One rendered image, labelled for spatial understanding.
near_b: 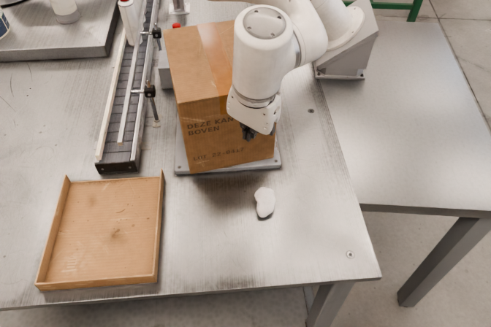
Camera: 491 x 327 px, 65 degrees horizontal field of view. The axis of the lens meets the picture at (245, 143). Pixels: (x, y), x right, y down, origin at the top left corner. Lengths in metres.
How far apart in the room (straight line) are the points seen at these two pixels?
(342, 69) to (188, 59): 0.60
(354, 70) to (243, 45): 0.88
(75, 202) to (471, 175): 1.09
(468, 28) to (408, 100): 2.26
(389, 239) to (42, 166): 1.54
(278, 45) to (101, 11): 1.27
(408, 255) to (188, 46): 1.44
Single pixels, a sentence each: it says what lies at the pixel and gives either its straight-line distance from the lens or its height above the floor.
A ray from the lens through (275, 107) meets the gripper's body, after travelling 0.69.
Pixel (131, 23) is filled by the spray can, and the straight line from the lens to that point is 1.44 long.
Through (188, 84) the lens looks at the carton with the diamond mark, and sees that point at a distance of 0.92.
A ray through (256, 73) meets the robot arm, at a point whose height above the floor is 1.34.
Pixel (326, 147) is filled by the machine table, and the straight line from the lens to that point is 1.18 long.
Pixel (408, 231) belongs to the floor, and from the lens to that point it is 2.09.
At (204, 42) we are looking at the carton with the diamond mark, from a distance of 1.04.
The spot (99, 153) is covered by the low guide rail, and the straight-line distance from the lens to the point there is 1.10.
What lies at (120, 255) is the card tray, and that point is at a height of 0.83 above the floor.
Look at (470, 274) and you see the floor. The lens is 2.11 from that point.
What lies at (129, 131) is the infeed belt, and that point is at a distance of 1.17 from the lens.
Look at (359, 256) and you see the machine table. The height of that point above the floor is 0.83.
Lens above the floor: 1.71
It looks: 49 degrees down
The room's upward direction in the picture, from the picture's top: straight up
